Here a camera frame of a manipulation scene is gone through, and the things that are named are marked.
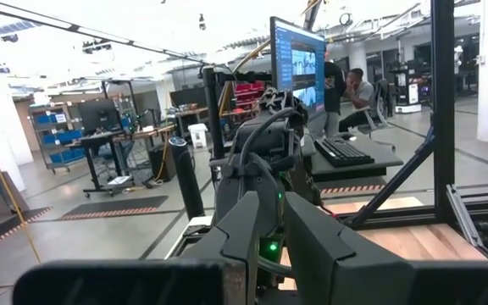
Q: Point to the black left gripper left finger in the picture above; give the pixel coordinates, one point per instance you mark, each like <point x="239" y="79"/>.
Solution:
<point x="227" y="275"/>

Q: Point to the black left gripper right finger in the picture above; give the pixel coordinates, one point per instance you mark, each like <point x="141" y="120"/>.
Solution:
<point x="345" y="275"/>

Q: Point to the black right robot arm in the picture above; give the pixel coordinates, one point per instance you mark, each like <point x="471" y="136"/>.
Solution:
<point x="252" y="178"/>

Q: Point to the black cylinder pole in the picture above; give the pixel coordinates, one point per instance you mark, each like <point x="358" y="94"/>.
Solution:
<point x="186" y="178"/>

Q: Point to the dark grey keyboard tray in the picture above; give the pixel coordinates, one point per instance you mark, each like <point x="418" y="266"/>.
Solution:
<point x="379" y="159"/>

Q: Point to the black keyboard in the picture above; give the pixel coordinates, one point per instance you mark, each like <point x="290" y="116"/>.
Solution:
<point x="341" y="150"/>

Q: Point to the white trash bin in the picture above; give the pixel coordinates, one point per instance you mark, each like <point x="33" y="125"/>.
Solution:
<point x="198" y="136"/>

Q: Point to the grey office chair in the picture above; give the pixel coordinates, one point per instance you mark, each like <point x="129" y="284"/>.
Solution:
<point x="381" y="101"/>

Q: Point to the red storage bins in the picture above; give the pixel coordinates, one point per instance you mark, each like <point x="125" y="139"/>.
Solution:
<point x="250" y="93"/>

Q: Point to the person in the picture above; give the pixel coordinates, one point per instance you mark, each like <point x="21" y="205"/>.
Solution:
<point x="362" y="91"/>
<point x="335" y="84"/>

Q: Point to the wooden desk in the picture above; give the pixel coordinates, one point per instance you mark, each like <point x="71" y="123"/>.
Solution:
<point x="100" y="139"/>

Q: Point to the black computer monitor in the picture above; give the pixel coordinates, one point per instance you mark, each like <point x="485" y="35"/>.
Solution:
<point x="99" y="116"/>

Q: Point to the monitor with blue screen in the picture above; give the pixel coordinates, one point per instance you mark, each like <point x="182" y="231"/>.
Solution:
<point x="299" y="63"/>

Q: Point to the shelf with blue bins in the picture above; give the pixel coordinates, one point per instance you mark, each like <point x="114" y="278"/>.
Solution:
<point x="57" y="137"/>

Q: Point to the black beam with light strips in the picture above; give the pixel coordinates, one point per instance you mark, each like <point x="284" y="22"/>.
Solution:
<point x="71" y="27"/>

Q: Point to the black aluminium table frame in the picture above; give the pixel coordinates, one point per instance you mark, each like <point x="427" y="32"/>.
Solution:
<point x="443" y="106"/>

